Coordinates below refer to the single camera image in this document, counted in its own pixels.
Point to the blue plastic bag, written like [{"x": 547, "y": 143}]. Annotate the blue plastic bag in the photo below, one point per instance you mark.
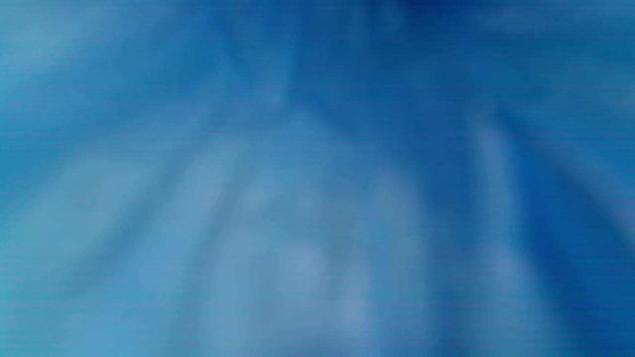
[{"x": 317, "y": 178}]

